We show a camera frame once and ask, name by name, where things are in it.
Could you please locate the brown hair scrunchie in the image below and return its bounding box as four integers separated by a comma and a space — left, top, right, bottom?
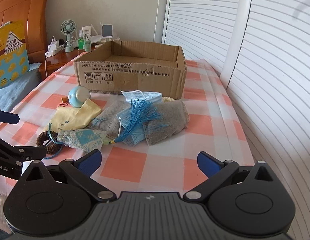
36, 131, 64, 157

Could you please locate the patterned sachet with blue tassel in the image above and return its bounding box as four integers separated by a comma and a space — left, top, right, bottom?
57, 104, 159, 152

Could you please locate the grey fabric pouch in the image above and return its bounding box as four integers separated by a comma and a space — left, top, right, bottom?
143, 100, 190, 146
88, 101, 130, 139

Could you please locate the small orange toy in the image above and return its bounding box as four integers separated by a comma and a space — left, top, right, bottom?
58, 96, 70, 107

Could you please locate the blue round plush toy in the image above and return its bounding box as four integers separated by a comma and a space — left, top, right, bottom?
67, 86, 90, 108

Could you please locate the cream hair scrunchie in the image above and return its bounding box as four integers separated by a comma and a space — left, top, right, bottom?
163, 96, 175, 102

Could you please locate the blue bed sheet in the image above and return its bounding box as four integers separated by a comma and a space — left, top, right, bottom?
0, 63, 42, 112

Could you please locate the pink checkered tablecloth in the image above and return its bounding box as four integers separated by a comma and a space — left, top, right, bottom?
0, 60, 253, 193

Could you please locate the yellow cloth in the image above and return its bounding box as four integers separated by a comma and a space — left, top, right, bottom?
44, 99, 102, 133

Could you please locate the wooden nightstand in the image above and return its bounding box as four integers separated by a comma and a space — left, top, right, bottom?
39, 49, 84, 80

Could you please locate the white power strip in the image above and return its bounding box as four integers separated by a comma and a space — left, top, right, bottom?
45, 36, 64, 57

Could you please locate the green bottle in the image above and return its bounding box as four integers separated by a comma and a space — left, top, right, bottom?
77, 37, 84, 50

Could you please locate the pale green cup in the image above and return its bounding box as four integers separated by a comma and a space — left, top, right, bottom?
84, 40, 91, 52

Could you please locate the green mini desk fan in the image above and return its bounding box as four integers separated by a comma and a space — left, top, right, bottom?
60, 19, 76, 53

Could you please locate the brown cardboard box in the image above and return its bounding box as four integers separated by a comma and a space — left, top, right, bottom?
74, 41, 187, 100

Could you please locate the wooden bed headboard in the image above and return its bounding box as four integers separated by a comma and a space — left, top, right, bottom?
0, 0, 47, 63

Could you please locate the white card box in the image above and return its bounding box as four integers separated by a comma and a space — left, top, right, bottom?
82, 25, 92, 40

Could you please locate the white phone stand with phone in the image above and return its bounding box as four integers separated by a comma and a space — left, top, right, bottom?
100, 22, 113, 41

